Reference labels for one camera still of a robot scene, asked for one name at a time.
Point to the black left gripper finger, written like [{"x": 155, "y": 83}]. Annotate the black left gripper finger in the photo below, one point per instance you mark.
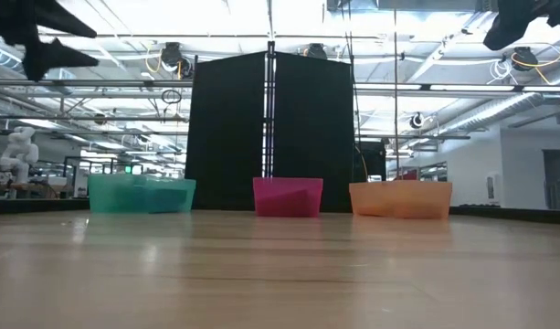
[
  {"x": 65, "y": 23},
  {"x": 51, "y": 57}
]

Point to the white humanoid robot figure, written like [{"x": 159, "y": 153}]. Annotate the white humanoid robot figure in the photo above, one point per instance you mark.
[{"x": 19, "y": 151}]

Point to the teal plastic bin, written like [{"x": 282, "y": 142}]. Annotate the teal plastic bin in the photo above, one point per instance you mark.
[{"x": 138, "y": 194}]

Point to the black fabric partition panel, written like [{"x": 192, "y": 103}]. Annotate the black fabric partition panel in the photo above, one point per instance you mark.
[
  {"x": 313, "y": 114},
  {"x": 225, "y": 128}
]

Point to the orange plastic bin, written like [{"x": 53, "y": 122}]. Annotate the orange plastic bin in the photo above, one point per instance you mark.
[{"x": 398, "y": 198}]

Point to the red plastic bin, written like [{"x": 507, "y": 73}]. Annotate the red plastic bin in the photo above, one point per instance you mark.
[{"x": 286, "y": 196}]

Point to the silver ceiling duct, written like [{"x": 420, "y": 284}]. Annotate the silver ceiling duct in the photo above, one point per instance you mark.
[{"x": 512, "y": 109}]

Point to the white wall-mounted unit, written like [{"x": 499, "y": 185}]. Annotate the white wall-mounted unit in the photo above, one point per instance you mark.
[{"x": 493, "y": 187}]

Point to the black aluminium table frame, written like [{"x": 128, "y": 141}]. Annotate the black aluminium table frame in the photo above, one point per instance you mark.
[{"x": 512, "y": 214}]

